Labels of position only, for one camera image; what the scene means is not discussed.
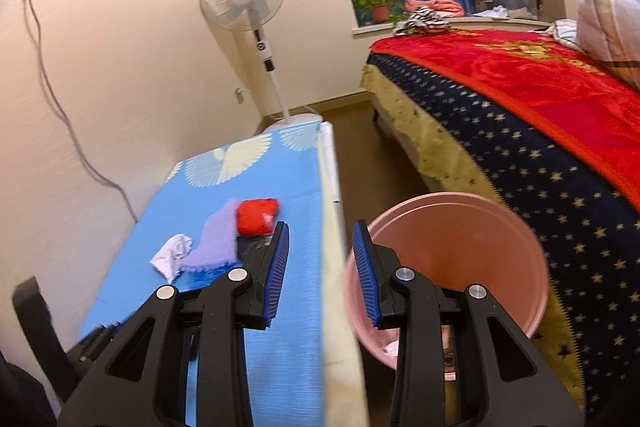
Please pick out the white tissue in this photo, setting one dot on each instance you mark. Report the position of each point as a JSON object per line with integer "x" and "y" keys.
{"x": 172, "y": 254}

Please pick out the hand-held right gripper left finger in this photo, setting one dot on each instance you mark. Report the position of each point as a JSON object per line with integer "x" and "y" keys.
{"x": 275, "y": 277}

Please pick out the checked pillow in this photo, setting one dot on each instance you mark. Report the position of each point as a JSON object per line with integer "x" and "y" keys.
{"x": 610, "y": 22}

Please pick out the white cloth on sill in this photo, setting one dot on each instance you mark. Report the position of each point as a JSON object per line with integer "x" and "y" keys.
{"x": 492, "y": 12}

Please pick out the red blanket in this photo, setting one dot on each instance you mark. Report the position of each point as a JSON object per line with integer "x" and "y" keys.
{"x": 525, "y": 77}

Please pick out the purple foam sheet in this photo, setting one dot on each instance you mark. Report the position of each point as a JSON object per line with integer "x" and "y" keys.
{"x": 215, "y": 237}

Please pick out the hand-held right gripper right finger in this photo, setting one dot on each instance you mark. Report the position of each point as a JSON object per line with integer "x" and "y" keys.
{"x": 366, "y": 277}

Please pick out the black white striped cloth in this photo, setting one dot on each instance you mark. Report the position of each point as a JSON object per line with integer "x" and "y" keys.
{"x": 422, "y": 22}

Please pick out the black curved bar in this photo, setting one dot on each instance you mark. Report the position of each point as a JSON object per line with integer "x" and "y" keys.
{"x": 35, "y": 322}

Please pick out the bed with starry blanket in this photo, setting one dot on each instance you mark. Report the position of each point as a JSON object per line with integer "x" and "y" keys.
{"x": 550, "y": 187}

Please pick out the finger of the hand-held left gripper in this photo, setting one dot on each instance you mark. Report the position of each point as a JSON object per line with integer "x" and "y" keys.
{"x": 248, "y": 253}
{"x": 205, "y": 278}

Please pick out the pink folded cloth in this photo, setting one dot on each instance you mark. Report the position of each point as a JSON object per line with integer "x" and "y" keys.
{"x": 435, "y": 5}

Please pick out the dark cloth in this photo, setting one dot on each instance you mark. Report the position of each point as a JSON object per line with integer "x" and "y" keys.
{"x": 20, "y": 399}

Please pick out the red cloth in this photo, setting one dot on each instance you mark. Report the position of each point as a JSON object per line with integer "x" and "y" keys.
{"x": 257, "y": 216}

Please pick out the pink plastic bucket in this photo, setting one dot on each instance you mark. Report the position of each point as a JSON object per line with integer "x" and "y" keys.
{"x": 450, "y": 237}

